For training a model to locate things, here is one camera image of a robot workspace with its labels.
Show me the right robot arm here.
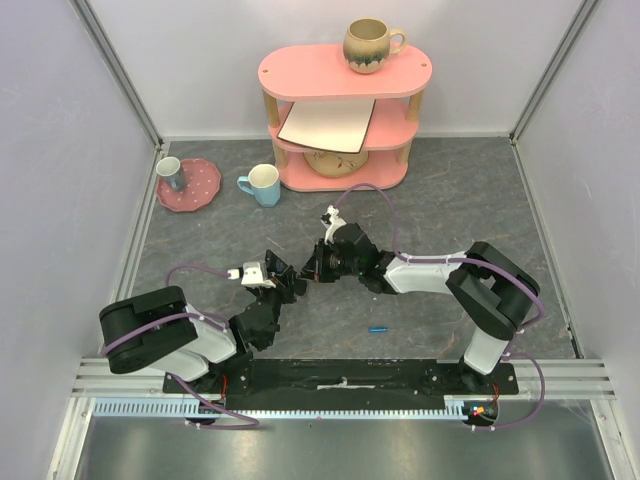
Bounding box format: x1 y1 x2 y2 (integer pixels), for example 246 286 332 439
300 223 541 394

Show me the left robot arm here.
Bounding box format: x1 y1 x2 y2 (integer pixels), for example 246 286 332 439
99 270 307 393

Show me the beige floral bowl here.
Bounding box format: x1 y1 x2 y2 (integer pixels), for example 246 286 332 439
303 150 369 178

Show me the light blue mug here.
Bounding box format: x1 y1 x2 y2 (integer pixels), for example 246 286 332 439
236 164 281 208

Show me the white square plate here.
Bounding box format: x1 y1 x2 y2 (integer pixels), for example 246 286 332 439
277 99 376 153

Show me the pink dotted plate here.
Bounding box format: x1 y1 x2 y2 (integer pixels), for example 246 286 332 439
156 158 222 213

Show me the grey small mug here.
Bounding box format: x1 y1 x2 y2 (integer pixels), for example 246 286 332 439
155 157 188 192

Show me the pink three-tier shelf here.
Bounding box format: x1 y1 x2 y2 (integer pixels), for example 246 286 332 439
258 44 432 192

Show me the beige ceramic mug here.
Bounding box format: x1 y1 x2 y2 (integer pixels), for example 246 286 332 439
343 18 407 74

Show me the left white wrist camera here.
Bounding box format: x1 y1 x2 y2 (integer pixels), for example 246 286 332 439
226 261 275 288

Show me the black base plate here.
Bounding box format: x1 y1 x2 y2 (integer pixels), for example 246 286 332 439
187 359 519 399

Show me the grey slotted cable duct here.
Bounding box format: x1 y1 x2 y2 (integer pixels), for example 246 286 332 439
92 394 501 420

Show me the aluminium front rail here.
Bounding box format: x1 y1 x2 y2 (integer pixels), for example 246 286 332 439
72 358 616 400

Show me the left aluminium frame post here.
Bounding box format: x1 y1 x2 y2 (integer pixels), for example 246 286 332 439
69 0 164 149

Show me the aluminium frame post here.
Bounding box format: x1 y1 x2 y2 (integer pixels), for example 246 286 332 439
69 0 164 149
509 0 600 145

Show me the right aluminium frame post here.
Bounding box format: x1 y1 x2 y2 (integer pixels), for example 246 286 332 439
509 0 600 145

